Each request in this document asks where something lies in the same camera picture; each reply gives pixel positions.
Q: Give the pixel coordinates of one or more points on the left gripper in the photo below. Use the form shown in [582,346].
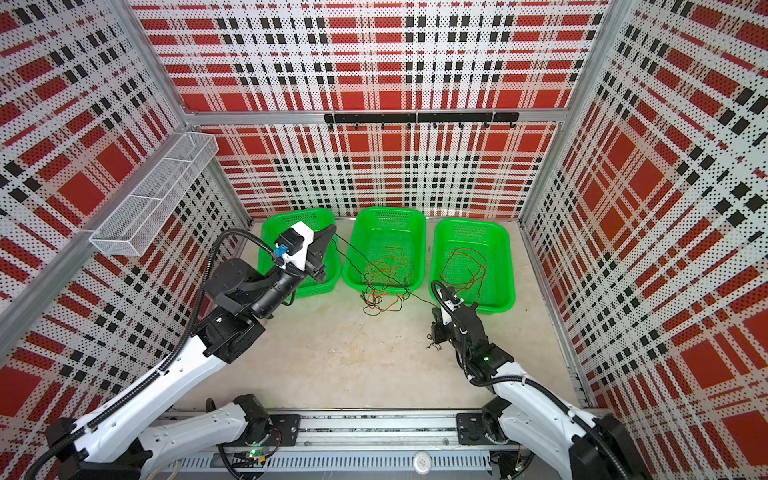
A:
[320,239]

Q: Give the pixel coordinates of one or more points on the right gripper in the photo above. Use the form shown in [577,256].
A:
[437,333]

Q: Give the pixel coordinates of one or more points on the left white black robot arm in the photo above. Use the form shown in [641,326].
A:
[119,439]

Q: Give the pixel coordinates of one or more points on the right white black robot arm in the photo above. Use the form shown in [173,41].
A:
[528,396]

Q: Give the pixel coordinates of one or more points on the left green plastic basket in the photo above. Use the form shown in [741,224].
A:
[317,219]

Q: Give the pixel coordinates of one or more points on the green plastic basket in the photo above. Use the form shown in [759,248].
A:
[386,250]
[474,257]
[317,219]

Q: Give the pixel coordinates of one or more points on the right green plastic basket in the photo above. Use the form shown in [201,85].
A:
[474,257]

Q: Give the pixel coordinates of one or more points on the middle green plastic basket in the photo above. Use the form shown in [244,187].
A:
[386,250]

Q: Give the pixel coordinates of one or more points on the white round knob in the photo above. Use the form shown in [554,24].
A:
[422,462]

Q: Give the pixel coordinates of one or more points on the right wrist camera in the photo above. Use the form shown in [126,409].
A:
[450,302]

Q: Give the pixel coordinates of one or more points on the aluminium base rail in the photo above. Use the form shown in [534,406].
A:
[366,440]

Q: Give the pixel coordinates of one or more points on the black hook rail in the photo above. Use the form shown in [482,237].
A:
[421,117]

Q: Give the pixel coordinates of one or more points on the white wire mesh shelf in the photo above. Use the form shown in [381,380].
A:
[131,227]

